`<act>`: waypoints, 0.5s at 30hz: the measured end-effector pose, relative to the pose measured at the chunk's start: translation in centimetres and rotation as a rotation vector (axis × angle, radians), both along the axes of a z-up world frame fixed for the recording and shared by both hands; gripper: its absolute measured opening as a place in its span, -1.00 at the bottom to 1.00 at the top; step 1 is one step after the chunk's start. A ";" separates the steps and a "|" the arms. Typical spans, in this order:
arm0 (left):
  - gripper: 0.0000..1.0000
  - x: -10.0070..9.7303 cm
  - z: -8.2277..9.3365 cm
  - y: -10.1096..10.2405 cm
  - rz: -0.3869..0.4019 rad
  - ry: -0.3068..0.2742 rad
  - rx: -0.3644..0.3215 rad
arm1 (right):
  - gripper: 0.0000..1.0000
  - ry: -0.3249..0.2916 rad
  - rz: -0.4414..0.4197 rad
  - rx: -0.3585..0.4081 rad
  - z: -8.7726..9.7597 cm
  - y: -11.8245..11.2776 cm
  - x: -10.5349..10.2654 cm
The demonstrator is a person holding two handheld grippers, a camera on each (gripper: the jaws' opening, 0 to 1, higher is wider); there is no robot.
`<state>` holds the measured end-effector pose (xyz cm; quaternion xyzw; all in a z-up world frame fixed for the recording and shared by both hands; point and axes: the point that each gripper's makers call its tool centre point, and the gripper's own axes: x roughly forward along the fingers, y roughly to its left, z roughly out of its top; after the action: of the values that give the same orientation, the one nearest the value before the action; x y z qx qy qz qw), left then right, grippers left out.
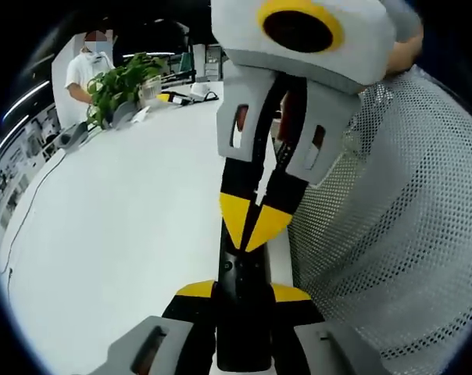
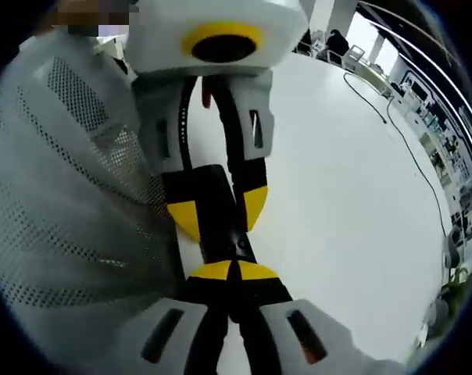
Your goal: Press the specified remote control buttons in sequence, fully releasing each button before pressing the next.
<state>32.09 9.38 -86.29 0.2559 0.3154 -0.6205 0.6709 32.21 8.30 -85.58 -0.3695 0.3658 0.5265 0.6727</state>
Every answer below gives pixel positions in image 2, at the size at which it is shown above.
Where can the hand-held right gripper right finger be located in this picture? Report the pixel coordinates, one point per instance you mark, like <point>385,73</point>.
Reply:
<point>310,328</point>

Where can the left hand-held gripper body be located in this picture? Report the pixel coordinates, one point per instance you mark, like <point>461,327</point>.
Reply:
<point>216,35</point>

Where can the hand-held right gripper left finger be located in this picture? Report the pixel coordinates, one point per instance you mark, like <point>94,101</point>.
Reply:
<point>173,328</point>

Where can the black remote control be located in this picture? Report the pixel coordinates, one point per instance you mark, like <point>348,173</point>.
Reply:
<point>216,211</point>

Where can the white office chair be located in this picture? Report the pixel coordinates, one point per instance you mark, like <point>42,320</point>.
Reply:
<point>355,56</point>

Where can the potted green plant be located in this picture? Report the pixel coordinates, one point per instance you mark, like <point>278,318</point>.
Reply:
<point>456,283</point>

